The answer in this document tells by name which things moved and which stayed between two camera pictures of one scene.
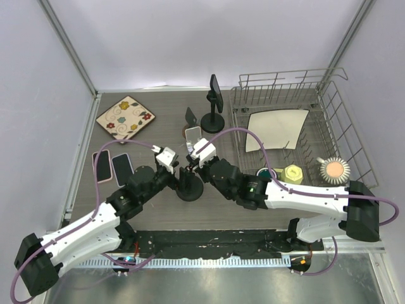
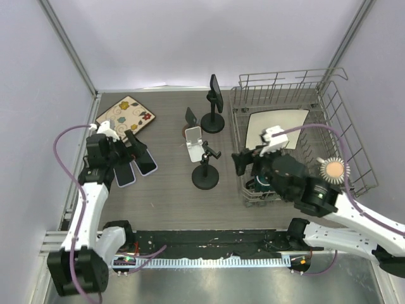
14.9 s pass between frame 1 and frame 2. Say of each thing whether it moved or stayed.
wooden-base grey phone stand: stayed
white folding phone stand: stayed
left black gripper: moved
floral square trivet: stayed
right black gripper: moved
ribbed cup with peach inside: stayed
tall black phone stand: stayed
